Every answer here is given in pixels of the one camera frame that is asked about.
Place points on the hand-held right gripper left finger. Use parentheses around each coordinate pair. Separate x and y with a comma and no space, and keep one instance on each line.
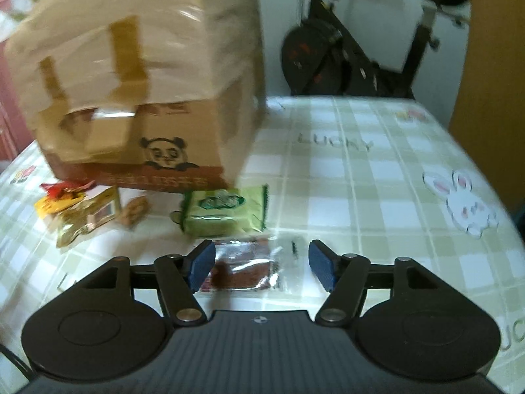
(201,264)

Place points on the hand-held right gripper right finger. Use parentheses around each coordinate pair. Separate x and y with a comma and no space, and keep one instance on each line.
(324,264)

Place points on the clear brown cake packet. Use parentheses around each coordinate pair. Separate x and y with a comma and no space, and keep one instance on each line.
(242,269)

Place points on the green snack packet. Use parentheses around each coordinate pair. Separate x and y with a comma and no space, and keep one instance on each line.
(223,211)

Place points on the small clear brown snack packet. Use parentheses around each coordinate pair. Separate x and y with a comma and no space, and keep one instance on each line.
(133,212)

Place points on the taped cardboard box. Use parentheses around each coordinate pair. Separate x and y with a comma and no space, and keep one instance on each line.
(143,69)

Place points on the checkered tablecloth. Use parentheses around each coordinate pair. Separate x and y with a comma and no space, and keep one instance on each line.
(369,197)

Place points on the gold snack packet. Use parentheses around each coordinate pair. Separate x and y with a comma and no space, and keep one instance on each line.
(88,217)

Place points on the red and yellow snack packet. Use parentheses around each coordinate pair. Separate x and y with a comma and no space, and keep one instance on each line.
(61,197)

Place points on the black exercise bike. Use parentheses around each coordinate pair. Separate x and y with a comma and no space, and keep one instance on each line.
(328,57)

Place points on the red and white curtain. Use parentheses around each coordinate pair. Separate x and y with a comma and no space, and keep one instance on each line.
(10,123)

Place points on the brown wooden door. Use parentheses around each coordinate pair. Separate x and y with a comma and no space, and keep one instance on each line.
(492,69)

